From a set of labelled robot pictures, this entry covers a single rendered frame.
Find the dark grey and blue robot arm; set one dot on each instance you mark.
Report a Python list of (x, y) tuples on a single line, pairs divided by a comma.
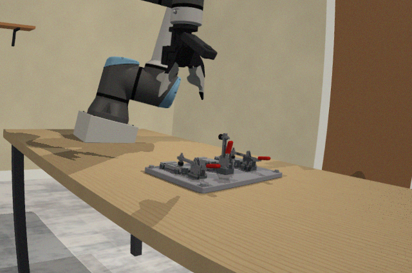
[(123, 79)]

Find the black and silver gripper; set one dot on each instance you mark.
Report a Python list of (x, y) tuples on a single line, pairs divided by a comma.
[(180, 54)]

